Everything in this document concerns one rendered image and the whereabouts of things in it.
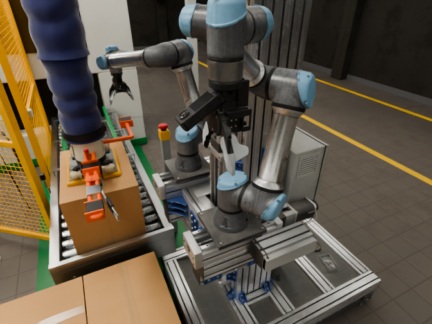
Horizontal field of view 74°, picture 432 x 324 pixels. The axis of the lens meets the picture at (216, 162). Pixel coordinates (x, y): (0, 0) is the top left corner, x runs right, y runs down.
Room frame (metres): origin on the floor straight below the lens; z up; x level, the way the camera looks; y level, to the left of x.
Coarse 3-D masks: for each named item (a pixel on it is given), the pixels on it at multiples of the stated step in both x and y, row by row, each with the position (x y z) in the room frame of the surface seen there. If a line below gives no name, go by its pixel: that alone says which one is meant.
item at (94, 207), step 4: (92, 200) 0.97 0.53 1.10; (96, 200) 0.97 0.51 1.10; (100, 200) 0.97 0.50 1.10; (84, 204) 0.95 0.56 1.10; (88, 204) 0.94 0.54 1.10; (92, 204) 0.94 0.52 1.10; (96, 204) 0.94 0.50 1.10; (100, 204) 0.94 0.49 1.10; (88, 208) 0.92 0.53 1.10; (92, 208) 0.92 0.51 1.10; (96, 208) 0.92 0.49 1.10; (100, 208) 0.92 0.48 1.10; (88, 212) 0.89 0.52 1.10; (92, 212) 0.90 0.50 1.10; (96, 212) 0.90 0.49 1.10; (100, 212) 0.91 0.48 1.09; (104, 212) 0.91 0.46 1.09; (88, 216) 0.89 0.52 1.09; (104, 216) 0.91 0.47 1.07; (88, 220) 0.89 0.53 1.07; (92, 220) 0.89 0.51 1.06
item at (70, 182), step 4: (68, 156) 1.58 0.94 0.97; (68, 160) 1.53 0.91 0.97; (68, 164) 1.48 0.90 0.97; (68, 168) 1.43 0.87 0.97; (72, 168) 1.43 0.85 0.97; (76, 168) 1.39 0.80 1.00; (68, 172) 1.39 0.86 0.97; (68, 176) 1.35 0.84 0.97; (68, 180) 1.32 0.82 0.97; (72, 180) 1.31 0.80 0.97; (76, 180) 1.32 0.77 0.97; (80, 180) 1.32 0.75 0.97; (84, 180) 1.32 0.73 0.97; (68, 184) 1.28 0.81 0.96; (72, 184) 1.29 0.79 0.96; (76, 184) 1.30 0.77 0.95
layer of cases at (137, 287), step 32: (64, 288) 0.94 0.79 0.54; (96, 288) 0.94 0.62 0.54; (128, 288) 0.94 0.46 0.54; (160, 288) 0.94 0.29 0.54; (0, 320) 0.77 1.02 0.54; (32, 320) 0.77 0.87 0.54; (64, 320) 0.77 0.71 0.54; (96, 320) 0.77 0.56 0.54; (128, 320) 0.77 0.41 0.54; (160, 320) 0.77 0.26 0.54
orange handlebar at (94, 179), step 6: (126, 126) 1.78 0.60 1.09; (114, 138) 1.59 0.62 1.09; (120, 138) 1.59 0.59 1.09; (126, 138) 1.61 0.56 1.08; (84, 156) 1.37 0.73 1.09; (96, 174) 1.19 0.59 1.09; (90, 180) 1.14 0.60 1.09; (96, 180) 1.14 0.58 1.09; (90, 198) 1.00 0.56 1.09; (90, 216) 0.89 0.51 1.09; (96, 216) 0.89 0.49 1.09; (102, 216) 0.90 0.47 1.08
